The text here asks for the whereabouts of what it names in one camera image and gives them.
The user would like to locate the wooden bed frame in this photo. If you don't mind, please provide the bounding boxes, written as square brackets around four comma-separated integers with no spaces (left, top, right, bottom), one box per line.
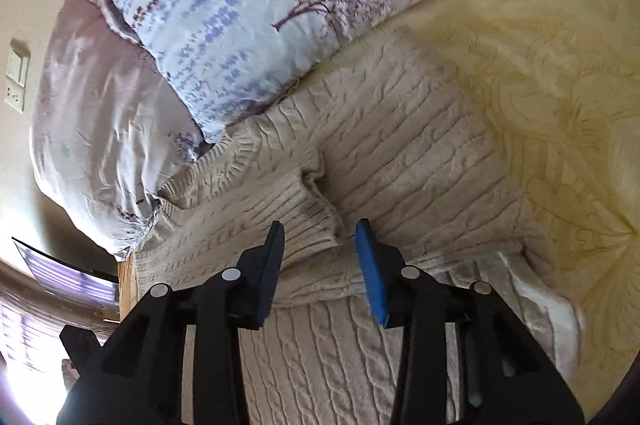
[116,250,138,323]

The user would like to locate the dark framed screen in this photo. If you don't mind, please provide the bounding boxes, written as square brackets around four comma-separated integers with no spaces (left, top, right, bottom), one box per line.
[11,237,121,306]

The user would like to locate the cream quilted blanket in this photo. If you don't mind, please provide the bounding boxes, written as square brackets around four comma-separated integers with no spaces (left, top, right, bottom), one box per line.
[395,0,640,411]

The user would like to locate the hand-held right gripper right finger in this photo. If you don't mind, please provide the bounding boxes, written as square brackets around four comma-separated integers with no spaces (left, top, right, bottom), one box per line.
[354,218,586,425]

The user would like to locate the beige cable-knit sweater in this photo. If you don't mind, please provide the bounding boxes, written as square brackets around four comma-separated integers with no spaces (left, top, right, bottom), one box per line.
[131,26,585,425]

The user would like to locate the pale pink pillow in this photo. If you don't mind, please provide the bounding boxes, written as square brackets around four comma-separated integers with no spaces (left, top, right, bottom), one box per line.
[29,0,236,262]

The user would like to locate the white wall switch plate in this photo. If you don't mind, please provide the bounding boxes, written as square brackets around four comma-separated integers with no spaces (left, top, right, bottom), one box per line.
[4,38,31,114]

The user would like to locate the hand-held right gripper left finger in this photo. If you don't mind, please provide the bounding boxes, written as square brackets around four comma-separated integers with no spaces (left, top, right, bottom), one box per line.
[56,220,286,425]

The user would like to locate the tree print pillow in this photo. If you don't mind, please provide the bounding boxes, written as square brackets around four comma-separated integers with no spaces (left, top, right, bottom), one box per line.
[62,0,526,144]

